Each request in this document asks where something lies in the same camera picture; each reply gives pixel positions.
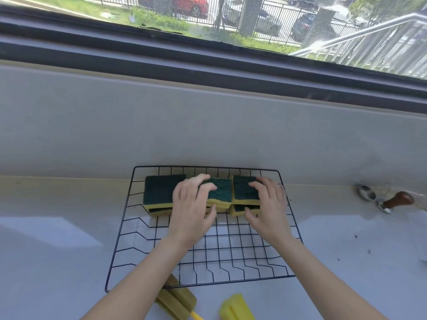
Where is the person's left hand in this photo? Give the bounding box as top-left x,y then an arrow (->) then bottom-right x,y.
166,174 -> 218,250

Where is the person's right hand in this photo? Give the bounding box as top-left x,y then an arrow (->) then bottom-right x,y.
244,177 -> 296,248

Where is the person's right forearm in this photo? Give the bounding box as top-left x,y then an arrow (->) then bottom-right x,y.
274,238 -> 391,320

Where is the person's left forearm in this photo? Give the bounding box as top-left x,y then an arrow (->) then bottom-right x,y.
79,237 -> 195,320

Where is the olive sponge bottle brush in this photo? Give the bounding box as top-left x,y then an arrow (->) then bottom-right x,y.
155,273 -> 204,320

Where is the yellow sponge brush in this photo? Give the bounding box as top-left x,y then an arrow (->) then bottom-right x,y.
219,293 -> 256,320

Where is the dark car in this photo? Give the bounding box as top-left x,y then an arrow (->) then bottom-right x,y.
290,12 -> 337,42

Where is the silver car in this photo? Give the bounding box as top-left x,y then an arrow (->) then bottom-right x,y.
222,0 -> 283,37

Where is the black metal fence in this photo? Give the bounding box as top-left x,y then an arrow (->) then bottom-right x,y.
78,0 -> 367,47

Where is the grey concrete pillar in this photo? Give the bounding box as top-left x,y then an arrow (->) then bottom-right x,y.
301,6 -> 337,53

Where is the grey tree trunk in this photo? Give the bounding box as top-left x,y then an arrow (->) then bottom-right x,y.
238,0 -> 265,38

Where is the white stair railing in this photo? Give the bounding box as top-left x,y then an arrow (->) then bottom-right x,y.
288,12 -> 427,79

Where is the red car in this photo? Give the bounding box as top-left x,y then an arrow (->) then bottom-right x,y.
138,0 -> 209,18

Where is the black wire rack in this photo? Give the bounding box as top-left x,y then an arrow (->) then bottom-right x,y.
105,166 -> 304,293

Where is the wooden handled coffee tamper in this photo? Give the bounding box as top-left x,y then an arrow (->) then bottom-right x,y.
376,191 -> 415,214

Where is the dark window frame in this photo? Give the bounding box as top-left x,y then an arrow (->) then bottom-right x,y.
0,4 -> 427,114

